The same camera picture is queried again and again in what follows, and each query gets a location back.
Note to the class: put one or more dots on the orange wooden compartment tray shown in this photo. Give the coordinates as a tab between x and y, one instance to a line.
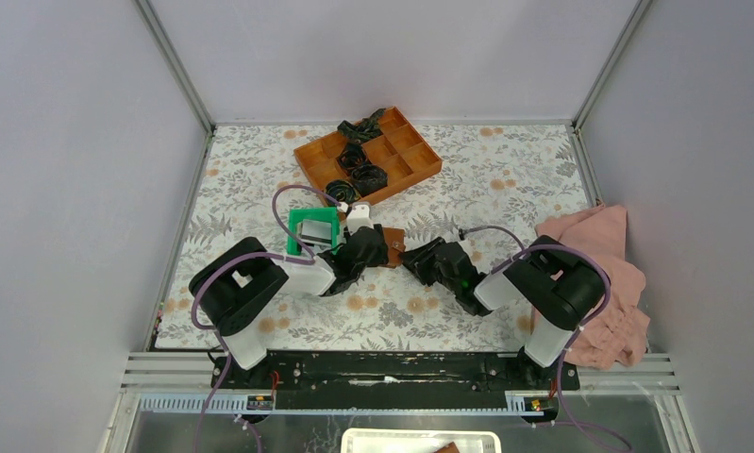
400	151

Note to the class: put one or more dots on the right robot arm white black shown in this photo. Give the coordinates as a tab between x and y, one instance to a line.
561	283

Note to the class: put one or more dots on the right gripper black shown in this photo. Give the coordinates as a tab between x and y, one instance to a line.
420	260

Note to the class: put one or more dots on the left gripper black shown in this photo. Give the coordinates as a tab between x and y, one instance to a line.
380	256

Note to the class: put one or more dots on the brown leather card holder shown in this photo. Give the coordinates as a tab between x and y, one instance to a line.
395	241

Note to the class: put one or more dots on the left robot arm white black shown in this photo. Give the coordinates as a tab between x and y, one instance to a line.
231	292

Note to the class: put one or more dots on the black items in tray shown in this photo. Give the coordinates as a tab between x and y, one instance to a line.
365	176

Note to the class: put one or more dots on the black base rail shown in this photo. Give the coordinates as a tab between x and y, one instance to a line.
301	380

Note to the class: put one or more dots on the green plastic card box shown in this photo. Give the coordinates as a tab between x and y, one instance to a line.
318	228

